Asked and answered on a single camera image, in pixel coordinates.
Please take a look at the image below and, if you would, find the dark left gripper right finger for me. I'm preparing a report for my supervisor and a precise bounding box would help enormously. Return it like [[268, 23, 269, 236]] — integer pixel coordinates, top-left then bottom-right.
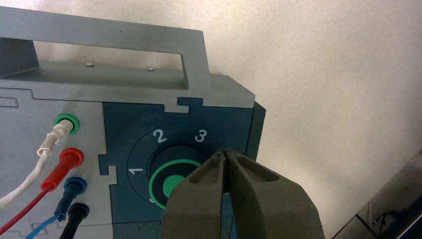
[[226, 148, 326, 239]]

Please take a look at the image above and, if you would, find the green rotary knob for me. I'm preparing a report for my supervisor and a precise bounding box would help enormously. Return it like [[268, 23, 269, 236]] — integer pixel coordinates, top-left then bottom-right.
[[146, 145, 215, 212]]

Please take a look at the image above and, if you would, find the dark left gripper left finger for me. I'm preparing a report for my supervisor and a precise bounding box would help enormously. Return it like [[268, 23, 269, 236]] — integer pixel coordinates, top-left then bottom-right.
[[161, 150, 233, 239]]

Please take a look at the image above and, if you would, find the black banana plug cable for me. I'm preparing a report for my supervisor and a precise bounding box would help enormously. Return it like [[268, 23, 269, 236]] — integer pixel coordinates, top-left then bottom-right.
[[59, 203, 90, 239]]

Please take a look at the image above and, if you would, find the blue banana plug cable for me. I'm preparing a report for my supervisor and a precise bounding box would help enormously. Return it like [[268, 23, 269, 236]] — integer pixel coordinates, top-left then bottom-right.
[[24, 177, 88, 239]]

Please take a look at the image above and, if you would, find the red banana plug cable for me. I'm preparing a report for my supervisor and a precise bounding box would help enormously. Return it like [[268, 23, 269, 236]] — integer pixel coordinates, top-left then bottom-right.
[[0, 147, 85, 236]]

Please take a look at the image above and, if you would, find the white banana plug cable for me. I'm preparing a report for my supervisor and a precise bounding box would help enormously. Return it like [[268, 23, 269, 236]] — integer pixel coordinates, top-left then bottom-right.
[[0, 119, 75, 210]]

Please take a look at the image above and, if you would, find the grey and teal control box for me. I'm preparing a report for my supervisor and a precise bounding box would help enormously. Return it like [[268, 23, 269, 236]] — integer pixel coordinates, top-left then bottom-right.
[[0, 5, 267, 239]]

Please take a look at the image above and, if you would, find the dark metal frame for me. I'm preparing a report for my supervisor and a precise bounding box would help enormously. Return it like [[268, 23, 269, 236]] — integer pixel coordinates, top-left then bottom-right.
[[332, 150, 422, 239]]

